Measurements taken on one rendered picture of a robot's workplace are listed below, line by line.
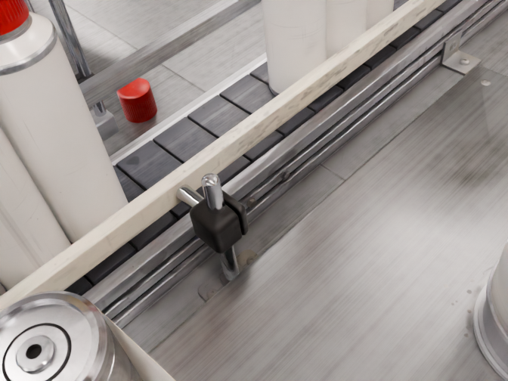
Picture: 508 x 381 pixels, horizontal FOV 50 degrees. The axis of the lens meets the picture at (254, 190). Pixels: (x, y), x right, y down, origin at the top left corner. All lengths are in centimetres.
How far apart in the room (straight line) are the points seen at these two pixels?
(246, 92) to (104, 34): 27
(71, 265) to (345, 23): 29
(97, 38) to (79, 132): 38
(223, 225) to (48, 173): 11
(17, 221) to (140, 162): 14
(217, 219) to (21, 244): 12
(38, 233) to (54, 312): 20
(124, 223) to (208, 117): 15
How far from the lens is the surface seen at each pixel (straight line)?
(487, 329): 36
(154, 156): 46
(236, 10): 47
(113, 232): 38
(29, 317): 17
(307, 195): 48
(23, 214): 35
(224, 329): 36
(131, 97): 56
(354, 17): 49
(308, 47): 46
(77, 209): 38
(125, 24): 73
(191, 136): 47
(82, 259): 38
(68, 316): 16
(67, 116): 34
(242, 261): 44
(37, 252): 37
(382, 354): 35
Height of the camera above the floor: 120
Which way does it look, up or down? 49 degrees down
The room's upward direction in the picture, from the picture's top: 8 degrees counter-clockwise
